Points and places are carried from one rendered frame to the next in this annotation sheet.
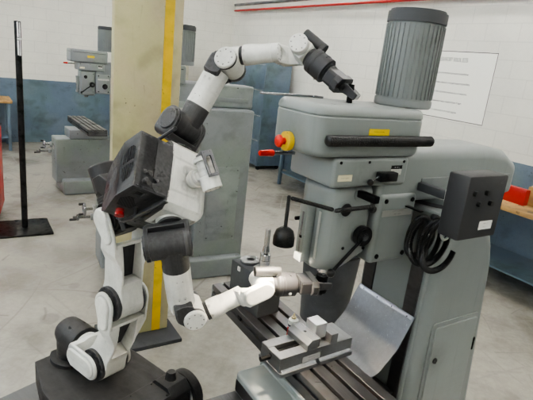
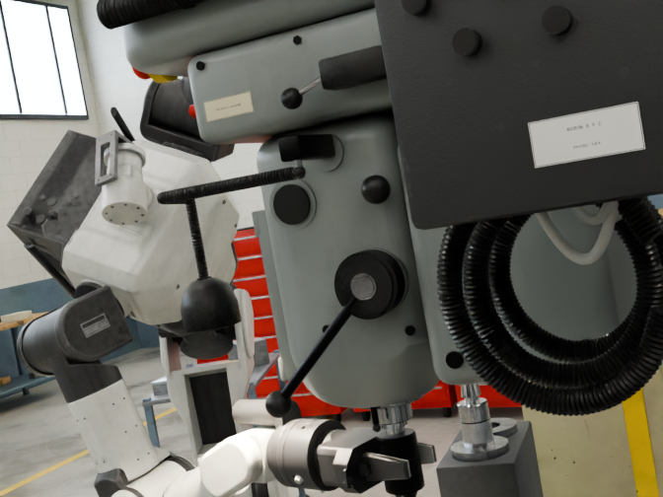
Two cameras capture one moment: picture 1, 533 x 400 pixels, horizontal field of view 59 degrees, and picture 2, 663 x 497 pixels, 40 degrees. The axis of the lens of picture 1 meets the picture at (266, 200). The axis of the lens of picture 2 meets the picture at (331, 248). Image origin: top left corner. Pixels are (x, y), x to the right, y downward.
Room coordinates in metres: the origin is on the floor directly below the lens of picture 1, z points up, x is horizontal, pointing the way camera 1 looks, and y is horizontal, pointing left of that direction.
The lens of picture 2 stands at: (1.03, -1.13, 1.55)
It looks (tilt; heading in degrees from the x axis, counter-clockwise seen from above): 3 degrees down; 59
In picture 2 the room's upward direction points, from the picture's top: 10 degrees counter-clockwise
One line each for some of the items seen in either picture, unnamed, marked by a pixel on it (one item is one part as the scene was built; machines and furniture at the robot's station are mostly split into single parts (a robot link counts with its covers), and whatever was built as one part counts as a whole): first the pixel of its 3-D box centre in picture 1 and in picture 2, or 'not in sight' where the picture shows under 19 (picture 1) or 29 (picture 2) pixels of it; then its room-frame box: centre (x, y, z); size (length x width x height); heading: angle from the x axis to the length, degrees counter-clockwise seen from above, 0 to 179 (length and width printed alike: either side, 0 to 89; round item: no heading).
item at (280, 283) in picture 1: (267, 280); (279, 440); (1.55, -0.04, 1.24); 0.11 x 0.11 x 0.11; 18
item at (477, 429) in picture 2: (264, 261); (476, 426); (1.90, -0.02, 1.16); 0.05 x 0.05 x 0.06
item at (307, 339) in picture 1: (303, 336); not in sight; (1.57, -0.19, 1.02); 0.12 x 0.06 x 0.04; 35
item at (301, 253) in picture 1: (304, 231); (287, 292); (1.55, -0.14, 1.45); 0.04 x 0.04 x 0.21; 33
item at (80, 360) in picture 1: (99, 354); not in sight; (1.80, 0.66, 0.68); 0.21 x 0.20 x 0.13; 54
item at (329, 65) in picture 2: (380, 178); (338, 78); (1.53, -0.36, 1.66); 0.12 x 0.04 x 0.04; 123
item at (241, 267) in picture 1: (254, 283); (494, 495); (1.93, 0.01, 1.03); 0.22 x 0.12 x 0.20; 40
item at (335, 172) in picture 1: (348, 163); (368, 75); (1.63, -0.27, 1.68); 0.34 x 0.24 x 0.10; 123
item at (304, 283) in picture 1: (298, 284); (342, 458); (1.58, -0.15, 1.23); 0.13 x 0.12 x 0.10; 18
